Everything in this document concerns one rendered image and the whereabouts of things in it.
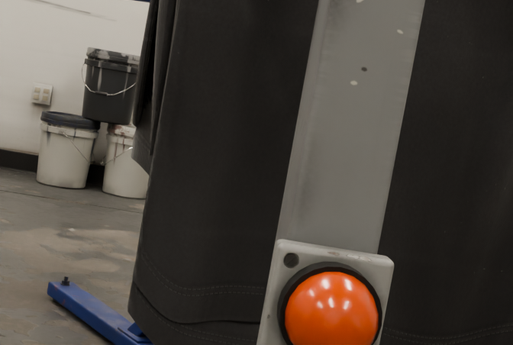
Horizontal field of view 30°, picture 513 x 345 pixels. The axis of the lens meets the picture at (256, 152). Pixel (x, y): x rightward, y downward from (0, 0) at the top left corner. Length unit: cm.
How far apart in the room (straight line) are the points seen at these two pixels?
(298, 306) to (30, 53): 503
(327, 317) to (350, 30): 12
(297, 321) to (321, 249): 4
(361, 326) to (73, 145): 464
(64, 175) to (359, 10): 464
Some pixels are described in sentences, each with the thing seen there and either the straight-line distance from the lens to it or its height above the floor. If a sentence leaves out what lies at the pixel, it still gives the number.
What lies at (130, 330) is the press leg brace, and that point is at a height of 6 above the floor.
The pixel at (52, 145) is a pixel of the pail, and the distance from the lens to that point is 500.
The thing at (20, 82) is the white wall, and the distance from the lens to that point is 538.
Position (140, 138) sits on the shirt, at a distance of 77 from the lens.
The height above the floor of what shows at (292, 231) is 68.
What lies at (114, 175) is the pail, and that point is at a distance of 502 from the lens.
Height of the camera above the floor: 74
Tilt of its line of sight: 4 degrees down
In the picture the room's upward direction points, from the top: 10 degrees clockwise
